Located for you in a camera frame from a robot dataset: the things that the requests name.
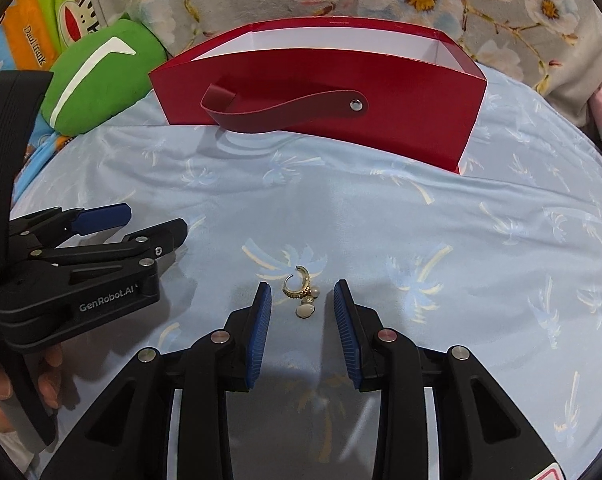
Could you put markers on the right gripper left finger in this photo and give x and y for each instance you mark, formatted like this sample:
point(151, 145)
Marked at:
point(124, 434)

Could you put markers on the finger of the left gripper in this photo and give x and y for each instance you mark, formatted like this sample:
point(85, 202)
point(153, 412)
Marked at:
point(51, 227)
point(140, 249)

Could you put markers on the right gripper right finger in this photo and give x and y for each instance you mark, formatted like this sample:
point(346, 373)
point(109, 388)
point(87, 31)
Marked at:
point(481, 432)

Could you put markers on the gold hoop pearl-drop earring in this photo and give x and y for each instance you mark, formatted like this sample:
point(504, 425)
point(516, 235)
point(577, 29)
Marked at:
point(299, 286)

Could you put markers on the left hand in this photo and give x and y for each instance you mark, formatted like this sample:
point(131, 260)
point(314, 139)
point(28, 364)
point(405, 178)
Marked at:
point(49, 384)

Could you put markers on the green plush pillow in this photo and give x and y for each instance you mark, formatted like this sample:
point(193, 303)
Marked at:
point(101, 75)

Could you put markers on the light blue palm-print sheet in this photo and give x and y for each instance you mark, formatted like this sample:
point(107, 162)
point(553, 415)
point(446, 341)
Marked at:
point(504, 257)

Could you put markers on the colourful cartoon cushion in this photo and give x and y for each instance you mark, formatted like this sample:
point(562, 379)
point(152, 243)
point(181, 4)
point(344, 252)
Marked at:
point(33, 33)

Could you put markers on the red gift box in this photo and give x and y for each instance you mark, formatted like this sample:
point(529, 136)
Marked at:
point(401, 88)

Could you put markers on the red box strap handle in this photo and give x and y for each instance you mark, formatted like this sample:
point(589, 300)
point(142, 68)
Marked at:
point(217, 102)

